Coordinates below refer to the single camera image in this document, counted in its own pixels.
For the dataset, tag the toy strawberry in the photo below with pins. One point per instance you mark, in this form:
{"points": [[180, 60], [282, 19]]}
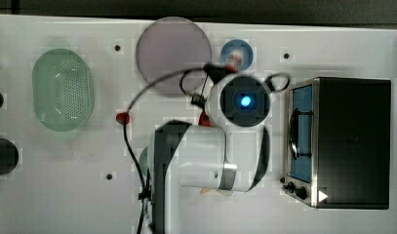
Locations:
{"points": [[123, 118]]}

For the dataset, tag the large black pot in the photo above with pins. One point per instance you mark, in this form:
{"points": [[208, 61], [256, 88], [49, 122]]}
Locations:
{"points": [[9, 156]]}

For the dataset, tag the lilac round plate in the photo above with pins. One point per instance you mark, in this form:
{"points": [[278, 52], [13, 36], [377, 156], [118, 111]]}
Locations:
{"points": [[173, 44]]}

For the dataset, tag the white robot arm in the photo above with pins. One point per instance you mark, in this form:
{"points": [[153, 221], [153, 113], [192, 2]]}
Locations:
{"points": [[230, 154]]}

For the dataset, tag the toy banana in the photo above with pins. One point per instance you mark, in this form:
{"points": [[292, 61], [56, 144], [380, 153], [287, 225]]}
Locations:
{"points": [[219, 192]]}

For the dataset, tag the green mug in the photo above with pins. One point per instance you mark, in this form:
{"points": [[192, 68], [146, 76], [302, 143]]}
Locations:
{"points": [[143, 162]]}

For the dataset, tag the green perforated colander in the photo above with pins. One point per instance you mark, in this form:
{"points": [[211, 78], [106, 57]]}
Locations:
{"points": [[62, 90]]}

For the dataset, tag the silver toaster oven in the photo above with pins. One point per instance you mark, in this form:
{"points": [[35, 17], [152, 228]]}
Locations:
{"points": [[338, 143]]}

